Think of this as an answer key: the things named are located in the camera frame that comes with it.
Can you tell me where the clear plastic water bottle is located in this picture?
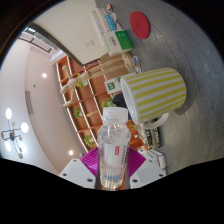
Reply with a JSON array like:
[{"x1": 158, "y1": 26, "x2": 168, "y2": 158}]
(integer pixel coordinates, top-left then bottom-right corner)
[{"x1": 97, "y1": 106, "x2": 132, "y2": 192}]

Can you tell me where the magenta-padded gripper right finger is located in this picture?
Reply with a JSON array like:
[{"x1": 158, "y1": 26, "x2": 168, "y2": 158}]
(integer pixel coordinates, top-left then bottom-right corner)
[{"x1": 126, "y1": 146, "x2": 168, "y2": 190}]

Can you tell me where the wooden artist mannequin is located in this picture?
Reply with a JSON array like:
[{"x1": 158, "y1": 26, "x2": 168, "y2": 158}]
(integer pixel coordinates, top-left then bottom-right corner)
[{"x1": 59, "y1": 53, "x2": 134, "y2": 108}]

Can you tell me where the green white box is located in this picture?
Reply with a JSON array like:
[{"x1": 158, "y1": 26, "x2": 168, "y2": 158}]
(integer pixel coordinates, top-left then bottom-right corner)
[{"x1": 103, "y1": 29, "x2": 133, "y2": 56}]

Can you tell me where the wooden shelf unit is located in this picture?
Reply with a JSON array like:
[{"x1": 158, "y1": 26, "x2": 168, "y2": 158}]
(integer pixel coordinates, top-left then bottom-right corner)
[{"x1": 54, "y1": 54, "x2": 148, "y2": 158}]

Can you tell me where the ceiling air vent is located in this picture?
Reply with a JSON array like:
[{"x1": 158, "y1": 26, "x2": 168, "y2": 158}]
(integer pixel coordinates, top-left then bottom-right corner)
[{"x1": 24, "y1": 90, "x2": 35, "y2": 116}]

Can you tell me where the upright green white carton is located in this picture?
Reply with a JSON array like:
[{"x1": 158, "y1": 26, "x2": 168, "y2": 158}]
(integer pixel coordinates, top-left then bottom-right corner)
[{"x1": 104, "y1": 73, "x2": 136, "y2": 95}]

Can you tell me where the ceiling lamp with round bulbs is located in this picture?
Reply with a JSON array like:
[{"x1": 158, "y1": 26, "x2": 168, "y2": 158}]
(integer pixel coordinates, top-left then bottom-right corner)
[{"x1": 0, "y1": 107, "x2": 30, "y2": 160}]

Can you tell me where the yellow striped white mug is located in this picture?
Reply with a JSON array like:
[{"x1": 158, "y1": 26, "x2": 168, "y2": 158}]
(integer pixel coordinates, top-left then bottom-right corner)
[{"x1": 119, "y1": 67, "x2": 188, "y2": 130}]

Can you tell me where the flat round red coaster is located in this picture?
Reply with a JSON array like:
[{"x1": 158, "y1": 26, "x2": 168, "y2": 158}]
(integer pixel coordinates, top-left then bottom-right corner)
[{"x1": 129, "y1": 10, "x2": 151, "y2": 40}]

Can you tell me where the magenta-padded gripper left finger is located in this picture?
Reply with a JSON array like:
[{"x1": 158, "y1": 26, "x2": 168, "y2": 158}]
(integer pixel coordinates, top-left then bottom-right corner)
[{"x1": 58, "y1": 146, "x2": 101, "y2": 190}]

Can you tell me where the white wall outlet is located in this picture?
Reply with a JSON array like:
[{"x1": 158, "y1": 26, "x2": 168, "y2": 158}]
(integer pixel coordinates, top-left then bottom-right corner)
[{"x1": 83, "y1": 39, "x2": 95, "y2": 48}]

